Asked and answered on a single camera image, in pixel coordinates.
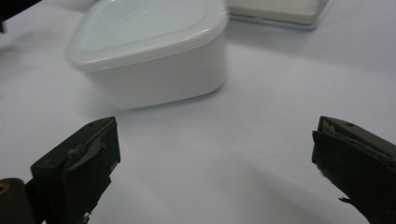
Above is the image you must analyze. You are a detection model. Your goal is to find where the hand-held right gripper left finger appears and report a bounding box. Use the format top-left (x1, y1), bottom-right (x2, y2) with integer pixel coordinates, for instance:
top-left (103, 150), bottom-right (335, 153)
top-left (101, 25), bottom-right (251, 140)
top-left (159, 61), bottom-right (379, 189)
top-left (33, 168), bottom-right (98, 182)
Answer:
top-left (30, 116), bottom-right (121, 224)

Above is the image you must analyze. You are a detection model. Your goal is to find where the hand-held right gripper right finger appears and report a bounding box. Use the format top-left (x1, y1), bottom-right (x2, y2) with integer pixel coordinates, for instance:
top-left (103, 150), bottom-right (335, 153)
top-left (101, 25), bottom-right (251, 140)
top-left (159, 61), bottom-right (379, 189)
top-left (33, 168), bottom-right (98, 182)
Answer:
top-left (311, 116), bottom-right (396, 224)

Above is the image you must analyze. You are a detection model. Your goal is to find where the white plastic lidded container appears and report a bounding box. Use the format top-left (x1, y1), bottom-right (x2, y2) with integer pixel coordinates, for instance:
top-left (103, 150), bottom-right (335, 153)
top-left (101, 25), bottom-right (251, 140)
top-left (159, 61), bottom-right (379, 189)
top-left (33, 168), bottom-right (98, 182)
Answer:
top-left (67, 0), bottom-right (230, 110)

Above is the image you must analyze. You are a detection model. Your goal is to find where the white flat tray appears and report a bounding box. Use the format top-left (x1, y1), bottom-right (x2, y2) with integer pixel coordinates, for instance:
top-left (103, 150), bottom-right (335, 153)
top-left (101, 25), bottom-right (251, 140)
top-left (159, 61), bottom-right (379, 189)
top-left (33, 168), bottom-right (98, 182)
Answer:
top-left (225, 0), bottom-right (333, 32)

